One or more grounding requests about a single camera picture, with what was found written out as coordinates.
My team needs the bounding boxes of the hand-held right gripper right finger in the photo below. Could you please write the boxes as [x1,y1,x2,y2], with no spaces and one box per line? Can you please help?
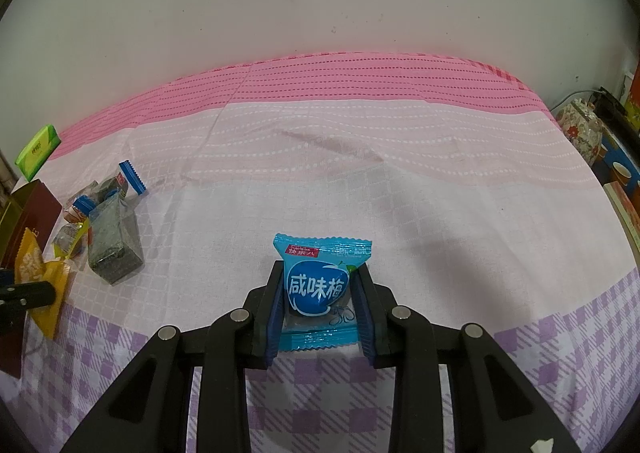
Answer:
[350,267,583,453]

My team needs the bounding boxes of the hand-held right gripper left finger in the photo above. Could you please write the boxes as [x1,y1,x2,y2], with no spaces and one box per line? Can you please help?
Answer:
[60,260,287,453]

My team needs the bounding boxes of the yellow snack packet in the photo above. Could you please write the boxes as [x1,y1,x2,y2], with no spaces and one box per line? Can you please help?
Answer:
[12,228,91,340]

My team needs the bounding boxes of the blue candy packet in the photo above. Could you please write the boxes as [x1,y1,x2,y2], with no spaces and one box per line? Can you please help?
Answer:
[272,233,375,351]

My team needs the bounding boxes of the small clear nut packet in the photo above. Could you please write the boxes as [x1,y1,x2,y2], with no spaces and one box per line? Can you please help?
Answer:
[52,220,91,259]

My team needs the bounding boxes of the brown and gold tin box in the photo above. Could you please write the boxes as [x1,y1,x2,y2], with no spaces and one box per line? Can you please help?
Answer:
[0,180,63,379]

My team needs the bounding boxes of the clear grey seaweed packet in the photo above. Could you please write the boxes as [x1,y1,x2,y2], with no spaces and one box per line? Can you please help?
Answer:
[87,190,146,286]

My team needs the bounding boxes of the clear cookie packet blue ends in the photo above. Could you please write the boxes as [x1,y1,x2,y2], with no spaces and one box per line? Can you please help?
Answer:
[72,160,147,214]

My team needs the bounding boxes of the beige curtain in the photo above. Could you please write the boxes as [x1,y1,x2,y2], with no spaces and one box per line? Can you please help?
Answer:
[0,148,23,194]

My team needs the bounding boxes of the green tissue pack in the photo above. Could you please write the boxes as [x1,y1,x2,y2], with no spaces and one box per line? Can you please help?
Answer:
[15,124,62,181]

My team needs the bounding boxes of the stack of books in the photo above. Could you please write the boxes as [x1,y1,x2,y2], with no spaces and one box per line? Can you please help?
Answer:
[602,180,640,254]

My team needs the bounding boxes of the floral ceramic teapot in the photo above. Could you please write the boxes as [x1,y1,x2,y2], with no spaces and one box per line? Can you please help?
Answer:
[555,98,603,166]

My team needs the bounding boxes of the blue printed box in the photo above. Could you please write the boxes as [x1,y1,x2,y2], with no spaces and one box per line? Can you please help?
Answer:
[597,130,640,194]

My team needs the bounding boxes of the black device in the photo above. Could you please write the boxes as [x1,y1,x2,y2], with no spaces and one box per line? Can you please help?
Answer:
[592,88,628,126]

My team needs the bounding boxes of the grey cable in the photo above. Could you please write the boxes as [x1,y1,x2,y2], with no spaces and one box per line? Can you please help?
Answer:
[550,88,601,111]

